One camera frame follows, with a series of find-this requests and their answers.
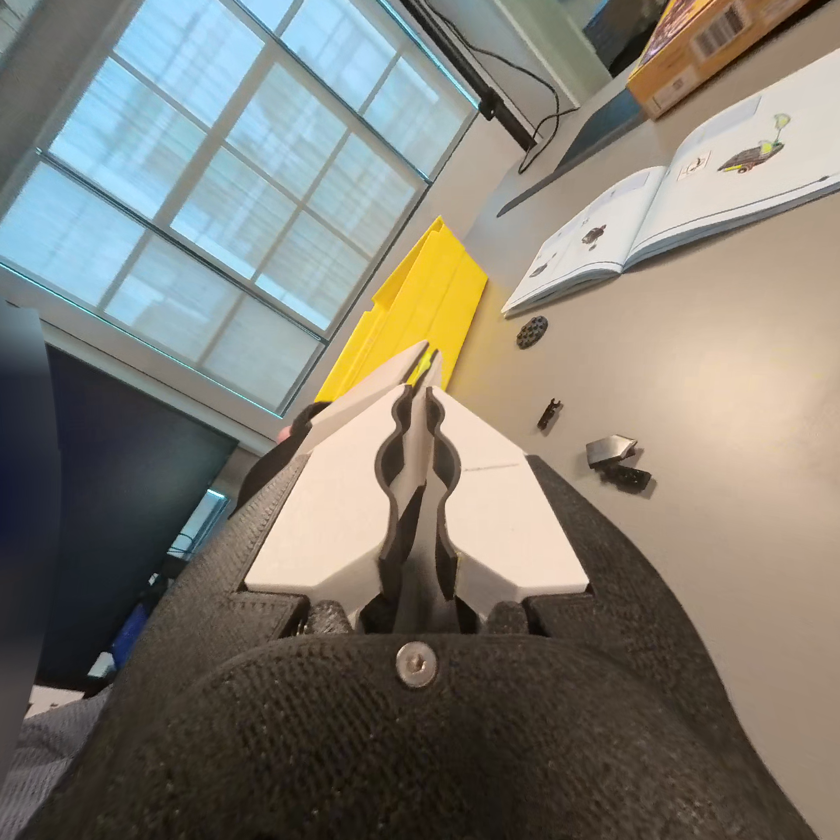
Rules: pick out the yellow plastic bin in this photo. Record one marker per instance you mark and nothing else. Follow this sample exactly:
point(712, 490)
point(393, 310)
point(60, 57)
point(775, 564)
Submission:
point(420, 295)

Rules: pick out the cardboard toy brick box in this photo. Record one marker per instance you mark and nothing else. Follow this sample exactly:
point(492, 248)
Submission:
point(702, 52)

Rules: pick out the small flat black brick piece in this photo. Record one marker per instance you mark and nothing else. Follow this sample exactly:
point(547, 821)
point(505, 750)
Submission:
point(549, 415)

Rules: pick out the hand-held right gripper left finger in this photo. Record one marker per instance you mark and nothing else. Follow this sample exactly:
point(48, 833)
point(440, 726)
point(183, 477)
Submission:
point(321, 518)

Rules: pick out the white slope brick piece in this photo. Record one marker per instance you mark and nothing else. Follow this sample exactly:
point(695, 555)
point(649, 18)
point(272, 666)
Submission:
point(610, 451)

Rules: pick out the open pale blue instruction booklet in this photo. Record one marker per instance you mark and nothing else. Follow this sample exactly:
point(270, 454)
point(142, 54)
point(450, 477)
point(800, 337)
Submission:
point(709, 190)

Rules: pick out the flat dark monitor base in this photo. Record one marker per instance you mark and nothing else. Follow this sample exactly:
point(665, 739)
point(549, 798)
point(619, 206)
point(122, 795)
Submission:
point(590, 144)

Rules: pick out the black monitor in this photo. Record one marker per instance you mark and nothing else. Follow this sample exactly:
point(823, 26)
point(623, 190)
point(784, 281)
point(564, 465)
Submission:
point(131, 492)

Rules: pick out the black round brick plate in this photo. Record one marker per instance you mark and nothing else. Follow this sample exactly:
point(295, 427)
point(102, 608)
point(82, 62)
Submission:
point(531, 333)

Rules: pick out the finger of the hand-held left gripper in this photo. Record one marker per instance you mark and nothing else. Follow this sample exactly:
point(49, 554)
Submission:
point(435, 374)
point(367, 394)

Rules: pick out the yellow-green brick piece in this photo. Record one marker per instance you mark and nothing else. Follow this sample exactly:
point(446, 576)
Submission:
point(425, 366)

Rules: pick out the person's grey sweater torso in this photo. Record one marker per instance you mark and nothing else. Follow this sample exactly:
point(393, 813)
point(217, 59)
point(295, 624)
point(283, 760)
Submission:
point(52, 754)

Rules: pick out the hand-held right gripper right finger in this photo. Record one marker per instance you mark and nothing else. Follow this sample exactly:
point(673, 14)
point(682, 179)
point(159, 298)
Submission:
point(518, 525)

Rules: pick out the glass window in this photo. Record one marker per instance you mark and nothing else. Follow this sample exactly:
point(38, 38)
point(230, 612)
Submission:
point(229, 184)

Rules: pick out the black hinge brick plate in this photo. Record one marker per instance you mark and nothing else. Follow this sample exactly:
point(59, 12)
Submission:
point(630, 479)

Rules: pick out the black monitor stand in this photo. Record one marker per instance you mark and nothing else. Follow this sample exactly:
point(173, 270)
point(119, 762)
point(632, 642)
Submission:
point(472, 72)

